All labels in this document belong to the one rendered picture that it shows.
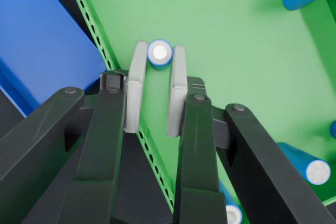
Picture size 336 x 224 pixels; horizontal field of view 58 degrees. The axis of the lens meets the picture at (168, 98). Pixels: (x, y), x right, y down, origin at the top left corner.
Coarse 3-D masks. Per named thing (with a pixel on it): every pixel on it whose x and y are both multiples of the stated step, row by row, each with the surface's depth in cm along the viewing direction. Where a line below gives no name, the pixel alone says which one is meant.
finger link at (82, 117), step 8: (88, 96) 15; (96, 96) 15; (88, 104) 14; (80, 112) 14; (88, 112) 14; (72, 120) 14; (80, 120) 14; (88, 120) 14; (64, 128) 14; (72, 128) 14; (80, 128) 14
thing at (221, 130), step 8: (192, 80) 18; (200, 80) 18; (192, 88) 17; (200, 88) 17; (184, 104) 15; (216, 112) 14; (216, 120) 14; (224, 120) 14; (216, 128) 14; (224, 128) 14; (216, 136) 14; (224, 136) 14; (232, 136) 14; (216, 144) 14; (224, 144) 14; (232, 144) 14
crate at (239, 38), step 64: (128, 0) 26; (192, 0) 27; (256, 0) 27; (320, 0) 27; (128, 64) 27; (192, 64) 27; (256, 64) 27; (320, 64) 27; (320, 128) 28; (320, 192) 24
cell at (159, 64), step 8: (160, 40) 20; (152, 48) 20; (160, 48) 20; (168, 48) 20; (152, 56) 20; (160, 56) 20; (168, 56) 20; (152, 64) 21; (160, 64) 20; (168, 64) 23
